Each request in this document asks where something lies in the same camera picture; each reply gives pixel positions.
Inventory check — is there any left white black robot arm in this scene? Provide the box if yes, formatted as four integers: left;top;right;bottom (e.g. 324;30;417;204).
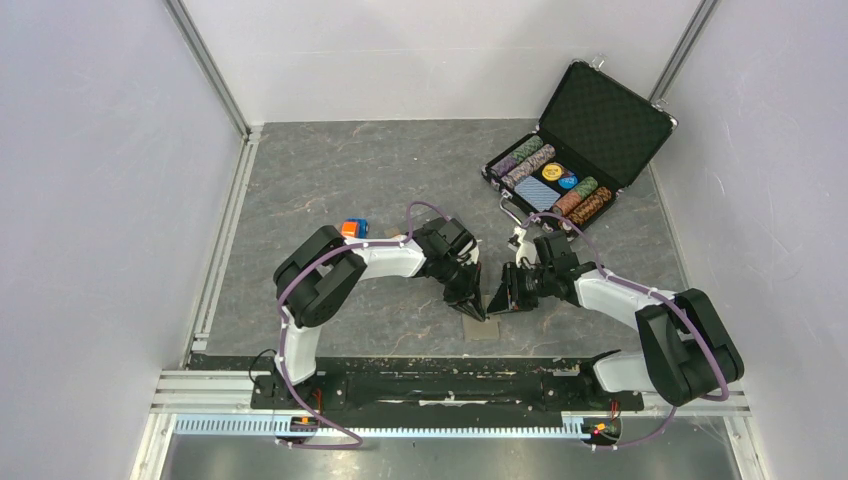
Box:
272;217;487;408

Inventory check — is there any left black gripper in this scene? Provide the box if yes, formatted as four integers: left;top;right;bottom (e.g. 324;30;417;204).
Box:
435;255;485;323

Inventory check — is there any green poker chip row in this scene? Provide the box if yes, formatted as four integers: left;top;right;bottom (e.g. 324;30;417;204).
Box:
509;135;544;163

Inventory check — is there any yellow dealer chip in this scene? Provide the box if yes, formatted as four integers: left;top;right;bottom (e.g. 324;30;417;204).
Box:
541;162;565;182

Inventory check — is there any aluminium frame rail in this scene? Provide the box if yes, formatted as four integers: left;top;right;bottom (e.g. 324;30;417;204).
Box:
122;1;253;477

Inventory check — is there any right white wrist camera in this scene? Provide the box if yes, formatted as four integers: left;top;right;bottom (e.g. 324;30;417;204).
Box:
507;226;538;268

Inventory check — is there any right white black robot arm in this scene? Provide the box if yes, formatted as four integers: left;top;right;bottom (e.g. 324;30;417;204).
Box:
487;228;745;408

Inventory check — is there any purple cable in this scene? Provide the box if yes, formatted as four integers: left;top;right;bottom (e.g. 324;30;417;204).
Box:
501;201;730;452
274;201;452;450

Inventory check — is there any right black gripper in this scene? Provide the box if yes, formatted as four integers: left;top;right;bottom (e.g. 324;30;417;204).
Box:
487;261;554;314

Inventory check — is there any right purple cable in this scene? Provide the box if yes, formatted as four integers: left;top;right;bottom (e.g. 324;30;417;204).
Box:
501;201;730;452

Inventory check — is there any orange blue small object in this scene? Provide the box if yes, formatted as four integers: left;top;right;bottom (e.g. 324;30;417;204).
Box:
339;217;369;239

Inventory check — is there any purple poker chip row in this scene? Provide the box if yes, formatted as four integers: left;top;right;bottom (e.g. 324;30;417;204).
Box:
493;144;556;189

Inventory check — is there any black poker chip case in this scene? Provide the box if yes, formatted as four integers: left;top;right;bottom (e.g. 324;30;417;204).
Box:
481;59;678;230

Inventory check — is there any blue dealer chip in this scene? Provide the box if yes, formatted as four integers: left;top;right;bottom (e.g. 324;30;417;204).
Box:
557;175;579;190

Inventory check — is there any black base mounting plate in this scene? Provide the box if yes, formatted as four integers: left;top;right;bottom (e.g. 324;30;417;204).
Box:
250;354;645;429

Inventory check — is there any blue playing card deck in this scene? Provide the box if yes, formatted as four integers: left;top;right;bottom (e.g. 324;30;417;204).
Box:
514;176;561;211

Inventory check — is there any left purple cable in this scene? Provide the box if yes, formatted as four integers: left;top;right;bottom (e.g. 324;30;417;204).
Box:
274;201;452;450

